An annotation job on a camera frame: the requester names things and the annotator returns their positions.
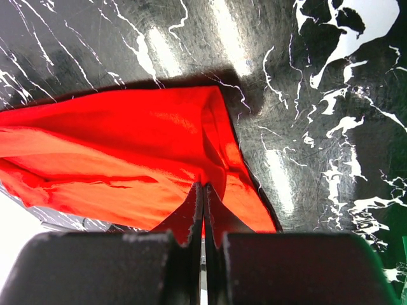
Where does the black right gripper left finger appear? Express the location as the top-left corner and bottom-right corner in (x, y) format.
(153, 182), (203, 304)

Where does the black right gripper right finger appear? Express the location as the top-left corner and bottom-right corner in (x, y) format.
(203, 184), (254, 304)

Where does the red t shirt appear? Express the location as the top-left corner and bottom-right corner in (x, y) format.
(1, 86), (276, 233)

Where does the black marbled table mat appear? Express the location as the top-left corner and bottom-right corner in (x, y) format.
(0, 0), (407, 287)

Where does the green plastic tray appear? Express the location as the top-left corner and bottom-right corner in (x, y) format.
(381, 205), (406, 304)

